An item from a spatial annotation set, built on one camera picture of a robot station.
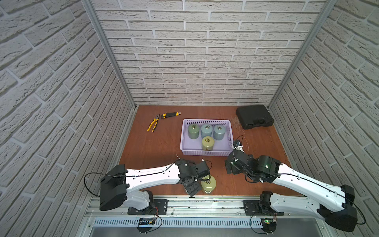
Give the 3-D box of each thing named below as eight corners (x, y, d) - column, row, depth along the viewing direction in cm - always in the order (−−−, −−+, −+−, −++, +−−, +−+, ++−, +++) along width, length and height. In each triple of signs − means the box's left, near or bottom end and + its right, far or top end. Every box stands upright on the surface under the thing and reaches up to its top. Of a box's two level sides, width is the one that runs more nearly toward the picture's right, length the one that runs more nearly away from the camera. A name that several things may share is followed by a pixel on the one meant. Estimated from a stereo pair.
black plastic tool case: (243, 130, 107) (246, 125, 102) (235, 112, 118) (237, 107, 113) (271, 126, 110) (274, 121, 105) (260, 109, 121) (263, 104, 116)
